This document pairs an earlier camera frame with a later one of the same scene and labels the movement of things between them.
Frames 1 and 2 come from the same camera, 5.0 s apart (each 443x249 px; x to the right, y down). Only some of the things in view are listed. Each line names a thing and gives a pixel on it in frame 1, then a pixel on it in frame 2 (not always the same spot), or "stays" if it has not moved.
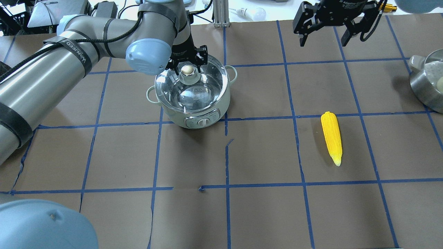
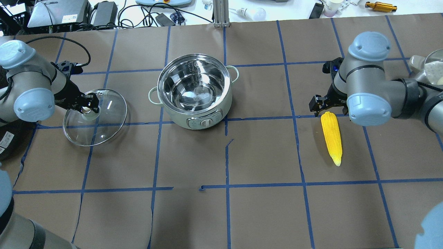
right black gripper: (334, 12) to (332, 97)
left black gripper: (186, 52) to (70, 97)
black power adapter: (106, 9) stays
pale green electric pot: (192, 99) stays
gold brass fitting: (388, 7) stays
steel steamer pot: (425, 73) stays
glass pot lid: (191, 91) to (85, 127)
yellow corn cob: (332, 131) stays
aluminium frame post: (221, 13) stays
